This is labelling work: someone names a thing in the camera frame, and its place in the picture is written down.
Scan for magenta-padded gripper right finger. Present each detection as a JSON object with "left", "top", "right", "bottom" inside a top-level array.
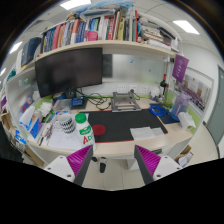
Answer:
[{"left": 134, "top": 144, "right": 183, "bottom": 186}]

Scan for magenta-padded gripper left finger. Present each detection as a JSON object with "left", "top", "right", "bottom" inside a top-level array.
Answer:
[{"left": 43, "top": 144, "right": 94, "bottom": 187}]

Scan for white green-capped drink bottle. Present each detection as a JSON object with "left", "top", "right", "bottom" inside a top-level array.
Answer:
[{"left": 74, "top": 112, "right": 97, "bottom": 151}]

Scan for translucent purple water jug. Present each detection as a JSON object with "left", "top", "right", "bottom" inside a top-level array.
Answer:
[{"left": 170, "top": 92, "right": 191, "bottom": 122}]

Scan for large handwritten white paper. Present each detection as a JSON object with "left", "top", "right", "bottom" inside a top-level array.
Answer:
[{"left": 47, "top": 126, "right": 84, "bottom": 151}]

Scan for folded white paper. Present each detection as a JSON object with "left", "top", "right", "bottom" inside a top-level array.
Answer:
[{"left": 129, "top": 126, "right": 165, "bottom": 141}]

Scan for flat round red coaster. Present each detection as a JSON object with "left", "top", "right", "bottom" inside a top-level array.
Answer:
[{"left": 91, "top": 123, "right": 107, "bottom": 136}]

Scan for cardboard box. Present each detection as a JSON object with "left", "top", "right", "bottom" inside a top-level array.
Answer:
[{"left": 174, "top": 144, "right": 194, "bottom": 168}]

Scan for black-white checkered mug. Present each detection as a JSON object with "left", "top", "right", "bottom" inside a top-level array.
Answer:
[{"left": 57, "top": 113, "right": 78, "bottom": 135}]

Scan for black red-edged desk mat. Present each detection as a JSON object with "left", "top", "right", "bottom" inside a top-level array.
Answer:
[{"left": 87, "top": 109, "right": 169, "bottom": 144}]

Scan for blue plastic packet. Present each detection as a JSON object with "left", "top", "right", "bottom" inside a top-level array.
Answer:
[{"left": 29, "top": 118, "right": 44, "bottom": 140}]

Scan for white tissue pack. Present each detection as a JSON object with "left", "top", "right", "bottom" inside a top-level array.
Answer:
[{"left": 177, "top": 111, "right": 197, "bottom": 130}]

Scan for clear plastic container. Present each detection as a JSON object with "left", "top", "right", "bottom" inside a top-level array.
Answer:
[{"left": 53, "top": 98, "right": 73, "bottom": 113}]

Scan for small blue box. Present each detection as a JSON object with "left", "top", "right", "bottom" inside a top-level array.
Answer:
[{"left": 70, "top": 96, "right": 88, "bottom": 108}]

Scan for stack of white napkins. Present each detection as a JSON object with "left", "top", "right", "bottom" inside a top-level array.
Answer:
[{"left": 38, "top": 101, "right": 54, "bottom": 118}]

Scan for grey metal laptop stand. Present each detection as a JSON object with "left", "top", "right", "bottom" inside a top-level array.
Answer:
[{"left": 110, "top": 91, "right": 142, "bottom": 113}]

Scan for blue round container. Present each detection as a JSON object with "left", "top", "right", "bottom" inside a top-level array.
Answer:
[{"left": 53, "top": 93, "right": 68, "bottom": 101}]

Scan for dark wine bottle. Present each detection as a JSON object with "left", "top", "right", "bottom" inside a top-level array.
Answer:
[{"left": 159, "top": 73, "right": 168, "bottom": 98}]

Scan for grey door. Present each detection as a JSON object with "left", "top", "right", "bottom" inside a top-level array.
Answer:
[{"left": 206, "top": 64, "right": 224, "bottom": 146}]

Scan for black computer monitor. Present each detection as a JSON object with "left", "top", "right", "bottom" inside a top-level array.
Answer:
[{"left": 34, "top": 47, "right": 104, "bottom": 99}]

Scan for purple hanging banner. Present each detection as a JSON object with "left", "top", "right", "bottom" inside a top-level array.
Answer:
[{"left": 171, "top": 54, "right": 190, "bottom": 84}]

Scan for shelf unit with books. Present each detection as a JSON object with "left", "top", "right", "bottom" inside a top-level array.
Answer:
[{"left": 19, "top": 6, "right": 184, "bottom": 73}]

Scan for coiled blue cable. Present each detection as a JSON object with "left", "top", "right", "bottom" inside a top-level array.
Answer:
[{"left": 148, "top": 104, "right": 168, "bottom": 118}]

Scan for black monitor cable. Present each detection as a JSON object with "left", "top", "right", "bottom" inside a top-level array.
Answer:
[{"left": 76, "top": 88, "right": 113, "bottom": 111}]

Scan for white wall power outlets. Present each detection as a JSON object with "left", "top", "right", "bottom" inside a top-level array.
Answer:
[{"left": 116, "top": 83, "right": 150, "bottom": 94}]

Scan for wall board with photos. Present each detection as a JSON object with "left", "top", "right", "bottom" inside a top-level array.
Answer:
[{"left": 182, "top": 68, "right": 214, "bottom": 112}]

